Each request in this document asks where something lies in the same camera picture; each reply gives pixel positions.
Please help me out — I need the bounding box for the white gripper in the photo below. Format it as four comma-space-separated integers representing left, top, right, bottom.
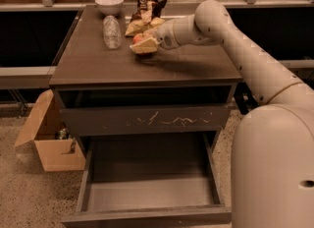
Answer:
131, 20, 180, 54

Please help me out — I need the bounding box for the red apple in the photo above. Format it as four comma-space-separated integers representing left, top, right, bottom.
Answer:
132, 33, 144, 44

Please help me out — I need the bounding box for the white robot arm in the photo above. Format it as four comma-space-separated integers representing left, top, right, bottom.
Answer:
131, 0, 314, 228

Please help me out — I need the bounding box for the dark grey drawer cabinet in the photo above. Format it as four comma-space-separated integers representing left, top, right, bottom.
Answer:
50, 6, 241, 151

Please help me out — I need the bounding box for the scratched upper drawer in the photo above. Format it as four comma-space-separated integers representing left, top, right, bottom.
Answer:
60, 105, 230, 137

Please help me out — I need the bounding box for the open lower drawer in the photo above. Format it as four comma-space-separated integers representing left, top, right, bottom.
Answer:
62, 132, 232, 228

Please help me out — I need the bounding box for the brown crumpled chip bag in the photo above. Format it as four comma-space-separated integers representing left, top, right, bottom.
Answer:
125, 0, 168, 36

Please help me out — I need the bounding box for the clear plastic water bottle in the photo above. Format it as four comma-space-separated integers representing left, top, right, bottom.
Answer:
103, 16, 122, 49

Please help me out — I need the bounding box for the white ceramic bowl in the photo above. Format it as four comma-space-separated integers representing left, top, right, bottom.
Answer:
95, 0, 124, 16

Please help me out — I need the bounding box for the open cardboard box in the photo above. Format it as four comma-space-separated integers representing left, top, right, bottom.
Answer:
15, 89, 85, 172

